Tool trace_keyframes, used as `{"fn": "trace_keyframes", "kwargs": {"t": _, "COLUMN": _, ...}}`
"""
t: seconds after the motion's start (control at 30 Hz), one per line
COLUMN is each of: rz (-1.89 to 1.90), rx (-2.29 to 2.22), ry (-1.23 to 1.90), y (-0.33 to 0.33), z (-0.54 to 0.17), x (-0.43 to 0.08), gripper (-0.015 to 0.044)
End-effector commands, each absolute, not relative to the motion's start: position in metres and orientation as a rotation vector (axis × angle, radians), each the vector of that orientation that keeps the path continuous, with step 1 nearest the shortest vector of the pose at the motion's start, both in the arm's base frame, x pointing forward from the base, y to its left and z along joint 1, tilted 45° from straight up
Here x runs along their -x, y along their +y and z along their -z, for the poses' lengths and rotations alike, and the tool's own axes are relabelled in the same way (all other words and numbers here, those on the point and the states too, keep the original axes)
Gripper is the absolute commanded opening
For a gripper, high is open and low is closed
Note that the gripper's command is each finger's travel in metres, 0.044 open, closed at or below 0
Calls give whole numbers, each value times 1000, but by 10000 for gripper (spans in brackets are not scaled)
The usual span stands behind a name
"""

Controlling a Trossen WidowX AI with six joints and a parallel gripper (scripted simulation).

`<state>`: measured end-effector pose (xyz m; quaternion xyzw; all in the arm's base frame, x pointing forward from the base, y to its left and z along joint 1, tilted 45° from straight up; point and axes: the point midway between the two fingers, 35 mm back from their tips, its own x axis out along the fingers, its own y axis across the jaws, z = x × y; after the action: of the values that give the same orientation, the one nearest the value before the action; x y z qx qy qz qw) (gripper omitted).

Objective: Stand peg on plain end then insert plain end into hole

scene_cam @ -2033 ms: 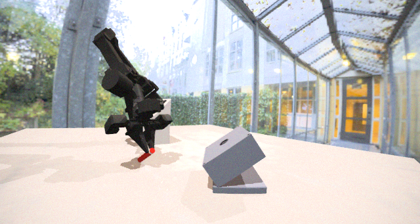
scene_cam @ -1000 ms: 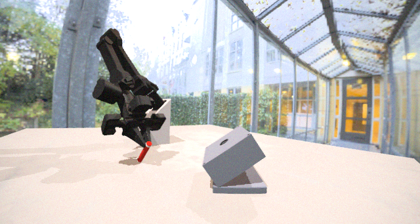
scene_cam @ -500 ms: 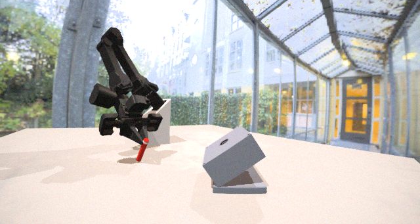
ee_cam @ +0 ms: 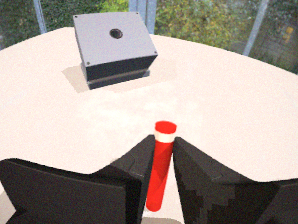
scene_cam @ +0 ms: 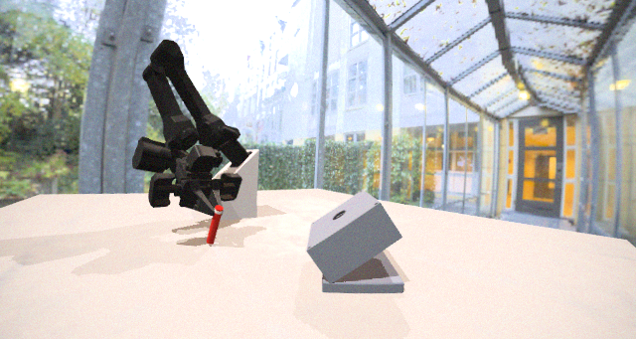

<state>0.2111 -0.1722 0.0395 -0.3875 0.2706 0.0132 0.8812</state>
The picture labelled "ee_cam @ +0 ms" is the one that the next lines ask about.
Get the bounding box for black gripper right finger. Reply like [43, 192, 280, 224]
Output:
[173, 136, 298, 224]

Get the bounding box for grey metal plate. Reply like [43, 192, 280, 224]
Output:
[73, 11, 158, 91]

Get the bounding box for red peg with white band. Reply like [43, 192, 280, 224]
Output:
[146, 121, 177, 212]

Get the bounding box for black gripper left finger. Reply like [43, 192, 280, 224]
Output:
[0, 135, 156, 224]

